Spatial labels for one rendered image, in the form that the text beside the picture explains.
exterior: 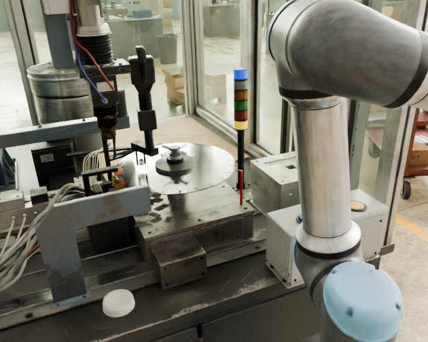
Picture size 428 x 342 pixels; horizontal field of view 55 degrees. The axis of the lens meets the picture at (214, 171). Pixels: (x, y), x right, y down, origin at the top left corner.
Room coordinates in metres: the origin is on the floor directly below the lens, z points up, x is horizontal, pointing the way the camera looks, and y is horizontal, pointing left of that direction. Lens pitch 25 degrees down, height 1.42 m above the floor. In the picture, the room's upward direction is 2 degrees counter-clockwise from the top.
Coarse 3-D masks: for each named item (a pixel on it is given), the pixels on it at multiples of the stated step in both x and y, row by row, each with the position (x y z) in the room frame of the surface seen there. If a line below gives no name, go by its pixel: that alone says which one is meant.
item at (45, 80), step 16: (48, 64) 1.77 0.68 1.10; (32, 80) 1.57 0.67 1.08; (48, 80) 1.52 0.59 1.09; (64, 80) 1.52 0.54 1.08; (80, 80) 1.55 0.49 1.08; (48, 96) 1.53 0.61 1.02; (64, 96) 1.53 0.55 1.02; (80, 96) 1.55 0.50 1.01; (48, 112) 1.54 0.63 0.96; (64, 112) 1.53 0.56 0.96; (80, 112) 1.54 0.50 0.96; (80, 144) 1.57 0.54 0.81; (96, 144) 1.60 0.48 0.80; (80, 160) 1.54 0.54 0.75
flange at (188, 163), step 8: (160, 160) 1.05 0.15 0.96; (168, 160) 1.02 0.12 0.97; (176, 160) 1.01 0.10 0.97; (184, 160) 1.04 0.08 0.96; (192, 160) 1.04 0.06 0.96; (160, 168) 0.99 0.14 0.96; (168, 168) 0.99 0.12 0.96; (176, 168) 0.99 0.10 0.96; (184, 168) 0.99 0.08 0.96; (192, 168) 1.00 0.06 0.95
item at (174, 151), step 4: (184, 144) 1.06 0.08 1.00; (164, 148) 1.05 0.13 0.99; (168, 148) 1.03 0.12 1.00; (172, 148) 1.02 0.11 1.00; (176, 148) 1.02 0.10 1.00; (180, 148) 1.04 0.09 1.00; (164, 152) 1.01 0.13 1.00; (168, 152) 1.01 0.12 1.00; (172, 152) 1.02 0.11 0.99; (176, 152) 1.02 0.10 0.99; (180, 152) 1.01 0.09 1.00; (184, 152) 1.00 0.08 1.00; (172, 156) 1.02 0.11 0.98; (176, 156) 1.02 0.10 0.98
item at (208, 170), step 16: (176, 144) 1.19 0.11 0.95; (192, 144) 1.18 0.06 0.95; (128, 160) 1.08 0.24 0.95; (208, 160) 1.06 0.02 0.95; (224, 160) 1.05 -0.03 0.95; (128, 176) 0.97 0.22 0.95; (144, 176) 0.97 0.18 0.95; (160, 176) 0.96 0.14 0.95; (176, 176) 0.96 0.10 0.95; (192, 176) 0.96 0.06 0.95; (208, 176) 0.95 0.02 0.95; (224, 176) 0.95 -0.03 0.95; (160, 192) 0.88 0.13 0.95; (176, 192) 0.88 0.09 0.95; (192, 192) 0.88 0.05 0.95
